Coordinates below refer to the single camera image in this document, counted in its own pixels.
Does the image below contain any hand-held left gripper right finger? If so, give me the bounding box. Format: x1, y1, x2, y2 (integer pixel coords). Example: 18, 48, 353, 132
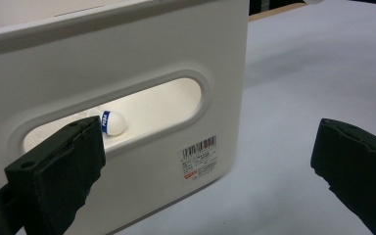
309, 117, 376, 235

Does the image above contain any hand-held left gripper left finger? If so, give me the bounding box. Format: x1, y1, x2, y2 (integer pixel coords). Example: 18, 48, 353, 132
4, 116, 107, 235

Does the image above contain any white plastic storage bin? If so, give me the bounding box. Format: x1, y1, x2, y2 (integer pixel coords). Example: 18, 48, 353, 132
0, 0, 251, 235

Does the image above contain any white feather shuttlecock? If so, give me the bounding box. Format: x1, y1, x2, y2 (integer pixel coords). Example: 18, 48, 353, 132
77, 109, 127, 137

